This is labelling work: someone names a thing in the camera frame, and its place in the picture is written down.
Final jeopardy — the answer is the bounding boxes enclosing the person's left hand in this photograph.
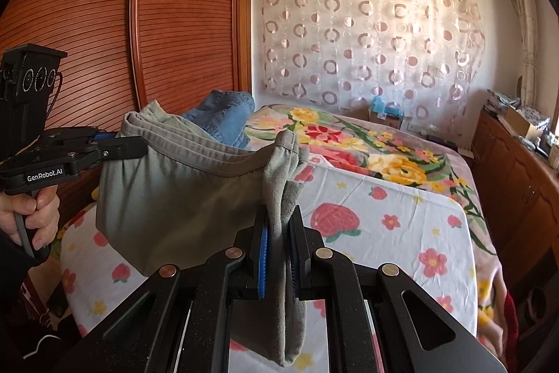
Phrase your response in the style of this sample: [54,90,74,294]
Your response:
[0,184,60,251]

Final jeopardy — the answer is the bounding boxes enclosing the cardboard box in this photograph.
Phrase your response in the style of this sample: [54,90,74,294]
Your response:
[503,108,544,141]

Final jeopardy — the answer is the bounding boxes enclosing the white flower print bed sheet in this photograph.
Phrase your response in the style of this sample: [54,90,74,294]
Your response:
[59,161,480,373]

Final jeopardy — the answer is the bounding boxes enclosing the wooden sideboard cabinet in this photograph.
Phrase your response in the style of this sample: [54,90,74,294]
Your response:
[471,108,559,293]

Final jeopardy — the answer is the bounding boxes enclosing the circle pattern sheer curtain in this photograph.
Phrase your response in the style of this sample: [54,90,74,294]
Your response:
[254,0,487,117]

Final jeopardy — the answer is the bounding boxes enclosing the person's dark clothing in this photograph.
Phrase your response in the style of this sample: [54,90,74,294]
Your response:
[0,231,81,356]

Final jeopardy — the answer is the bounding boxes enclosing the red cloth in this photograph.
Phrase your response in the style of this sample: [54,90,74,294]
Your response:
[501,289,522,341]

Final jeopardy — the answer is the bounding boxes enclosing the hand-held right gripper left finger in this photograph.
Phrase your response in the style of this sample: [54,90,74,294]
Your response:
[65,205,274,373]

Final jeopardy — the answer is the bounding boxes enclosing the grey pants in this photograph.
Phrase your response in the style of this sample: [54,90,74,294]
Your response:
[95,100,312,368]

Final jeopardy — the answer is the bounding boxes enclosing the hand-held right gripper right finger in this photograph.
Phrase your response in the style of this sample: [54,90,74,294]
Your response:
[288,208,508,373]

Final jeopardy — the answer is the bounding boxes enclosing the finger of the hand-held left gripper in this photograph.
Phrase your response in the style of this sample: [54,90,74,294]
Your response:
[65,136,148,178]
[40,127,122,151]

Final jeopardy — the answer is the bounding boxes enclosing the colourful floral blanket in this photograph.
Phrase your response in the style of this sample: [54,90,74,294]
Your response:
[244,103,513,357]

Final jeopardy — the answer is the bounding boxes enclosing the blue jeans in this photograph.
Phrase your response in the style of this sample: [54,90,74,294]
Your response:
[180,89,256,149]

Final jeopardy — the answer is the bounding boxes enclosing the wooden slatted wardrobe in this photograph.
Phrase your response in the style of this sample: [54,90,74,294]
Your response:
[0,0,255,221]

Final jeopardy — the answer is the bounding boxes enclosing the beige window curtain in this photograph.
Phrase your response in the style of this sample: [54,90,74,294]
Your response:
[506,0,559,105]

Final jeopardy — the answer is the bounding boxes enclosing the blue plastic bag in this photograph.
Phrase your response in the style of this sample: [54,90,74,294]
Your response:
[370,96,403,119]

